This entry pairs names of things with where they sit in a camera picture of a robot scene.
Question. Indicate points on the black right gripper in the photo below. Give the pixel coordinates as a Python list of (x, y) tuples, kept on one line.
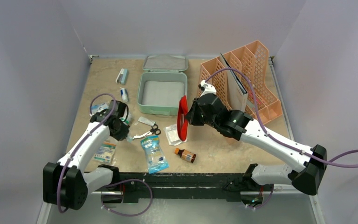
[(192, 112)]

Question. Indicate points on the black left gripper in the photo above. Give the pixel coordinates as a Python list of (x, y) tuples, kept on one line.
[(124, 132)]

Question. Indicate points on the white ointment tube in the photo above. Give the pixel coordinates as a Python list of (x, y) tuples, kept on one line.
[(146, 121)]

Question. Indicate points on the red first aid pouch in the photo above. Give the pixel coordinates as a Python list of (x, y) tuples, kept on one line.
[(182, 123)]

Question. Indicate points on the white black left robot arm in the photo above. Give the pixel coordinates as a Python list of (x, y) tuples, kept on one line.
[(65, 183)]

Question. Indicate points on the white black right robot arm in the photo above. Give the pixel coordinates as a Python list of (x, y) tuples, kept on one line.
[(303, 168)]

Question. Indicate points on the brown glass medicine bottle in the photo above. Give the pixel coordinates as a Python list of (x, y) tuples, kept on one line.
[(185, 155)]

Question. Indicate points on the white bottle green label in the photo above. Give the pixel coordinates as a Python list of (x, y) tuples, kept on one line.
[(126, 118)]

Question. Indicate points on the bandage box in bag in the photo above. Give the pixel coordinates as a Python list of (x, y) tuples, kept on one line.
[(105, 153)]

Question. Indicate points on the blue white sachet packet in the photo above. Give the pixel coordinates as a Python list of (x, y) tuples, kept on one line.
[(98, 108)]

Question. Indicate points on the grey folder in organizer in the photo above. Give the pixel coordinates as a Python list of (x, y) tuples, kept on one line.
[(237, 94)]

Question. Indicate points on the small white blue tube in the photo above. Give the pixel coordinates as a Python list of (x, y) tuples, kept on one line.
[(124, 95)]

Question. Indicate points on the white gauze packets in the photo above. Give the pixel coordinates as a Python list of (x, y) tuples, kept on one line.
[(172, 135)]

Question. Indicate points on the blue wet wipes packet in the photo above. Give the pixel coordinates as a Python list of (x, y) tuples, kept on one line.
[(155, 157)]

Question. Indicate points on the mint green open case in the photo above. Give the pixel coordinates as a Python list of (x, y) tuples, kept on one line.
[(162, 84)]

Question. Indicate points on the peach plastic file organizer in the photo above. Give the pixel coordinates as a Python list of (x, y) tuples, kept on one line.
[(252, 60)]

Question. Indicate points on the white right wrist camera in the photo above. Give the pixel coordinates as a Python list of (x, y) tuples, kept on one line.
[(206, 88)]

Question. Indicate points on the black handled scissors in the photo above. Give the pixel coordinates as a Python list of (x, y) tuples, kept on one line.
[(153, 131)]

